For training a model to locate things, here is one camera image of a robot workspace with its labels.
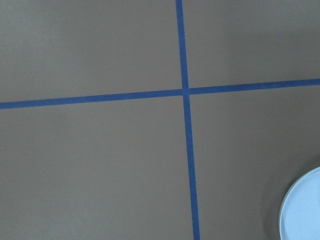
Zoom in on light blue round plate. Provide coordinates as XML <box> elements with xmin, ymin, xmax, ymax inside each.
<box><xmin>279</xmin><ymin>167</ymin><xmax>320</xmax><ymax>240</ymax></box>

